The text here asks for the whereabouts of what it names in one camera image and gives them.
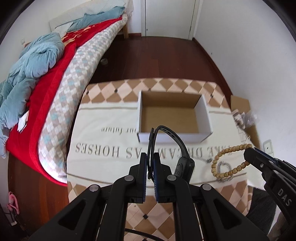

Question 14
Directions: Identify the white cardboard box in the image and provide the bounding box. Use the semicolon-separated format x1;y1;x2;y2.
137;91;213;144

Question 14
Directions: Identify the checkered bed mattress cover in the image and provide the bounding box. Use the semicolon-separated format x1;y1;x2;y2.
37;14;128;186

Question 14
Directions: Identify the black smart band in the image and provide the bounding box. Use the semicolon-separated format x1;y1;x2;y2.
147;126;195;183

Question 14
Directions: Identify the small round floor object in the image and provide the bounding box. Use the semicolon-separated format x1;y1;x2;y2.
100;58;108;65

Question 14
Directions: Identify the brown cardboard piece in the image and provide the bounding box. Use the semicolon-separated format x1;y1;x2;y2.
230;95;261;149

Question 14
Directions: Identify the blue duvet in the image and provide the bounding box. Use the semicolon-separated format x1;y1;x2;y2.
1;7;125;158

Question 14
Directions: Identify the red blanket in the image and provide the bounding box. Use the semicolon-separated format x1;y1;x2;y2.
5;17;123;187

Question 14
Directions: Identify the clear plastic wrap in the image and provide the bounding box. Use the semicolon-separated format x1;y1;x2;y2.
243;111;257;128

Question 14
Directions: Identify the printed checkered tablecloth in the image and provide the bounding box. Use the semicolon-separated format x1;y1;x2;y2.
66;78;255;241

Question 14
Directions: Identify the thick silver chain bracelet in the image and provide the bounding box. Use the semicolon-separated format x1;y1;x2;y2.
216;162;234;183

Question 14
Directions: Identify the wooden bead bracelet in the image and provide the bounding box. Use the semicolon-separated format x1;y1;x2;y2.
211;143;254;179

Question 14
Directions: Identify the white door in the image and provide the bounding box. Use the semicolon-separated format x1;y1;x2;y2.
140;0;203;40

